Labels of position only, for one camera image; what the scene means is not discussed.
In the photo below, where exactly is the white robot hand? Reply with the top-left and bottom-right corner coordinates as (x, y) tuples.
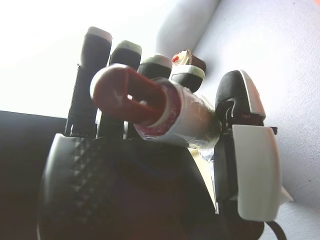
(37, 26), (282, 240)

